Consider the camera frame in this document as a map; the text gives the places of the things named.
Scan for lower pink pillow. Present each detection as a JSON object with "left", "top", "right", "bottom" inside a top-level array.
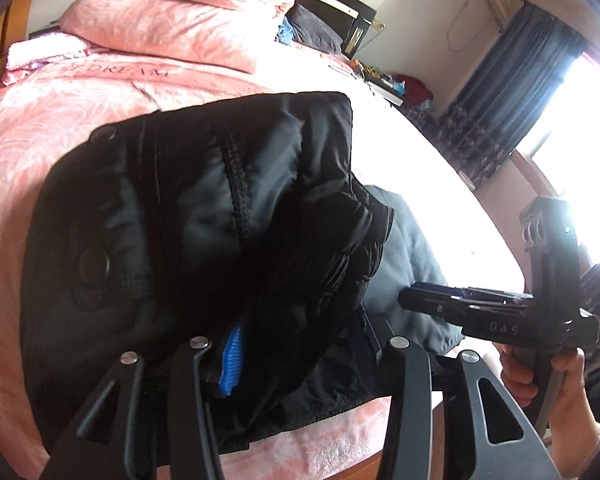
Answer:
[{"left": 59, "top": 0, "right": 284, "bottom": 74}]

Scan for dark patterned curtain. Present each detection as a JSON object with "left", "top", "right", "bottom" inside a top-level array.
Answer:
[{"left": 401, "top": 0, "right": 588, "bottom": 191}]

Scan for dark grey pillow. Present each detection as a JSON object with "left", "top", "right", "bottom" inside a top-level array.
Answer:
[{"left": 286, "top": 4, "right": 343, "bottom": 55}]

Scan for black pants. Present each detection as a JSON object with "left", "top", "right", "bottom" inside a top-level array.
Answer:
[{"left": 19, "top": 90, "right": 464, "bottom": 456}]

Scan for red cloth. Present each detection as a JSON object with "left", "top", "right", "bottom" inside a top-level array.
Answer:
[{"left": 394, "top": 74, "right": 434, "bottom": 107}]

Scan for blue cloth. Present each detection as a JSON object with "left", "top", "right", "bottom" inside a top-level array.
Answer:
[{"left": 276, "top": 16, "right": 294, "bottom": 46}]

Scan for pink white towel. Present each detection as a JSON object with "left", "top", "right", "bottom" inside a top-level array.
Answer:
[{"left": 2, "top": 32, "right": 98, "bottom": 86}]

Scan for dark headboard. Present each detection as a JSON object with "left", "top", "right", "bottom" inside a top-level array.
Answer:
[{"left": 296, "top": 0, "right": 377, "bottom": 58}]

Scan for right hand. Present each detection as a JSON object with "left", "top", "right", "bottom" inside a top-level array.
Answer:
[{"left": 495, "top": 344, "right": 598, "bottom": 458}]

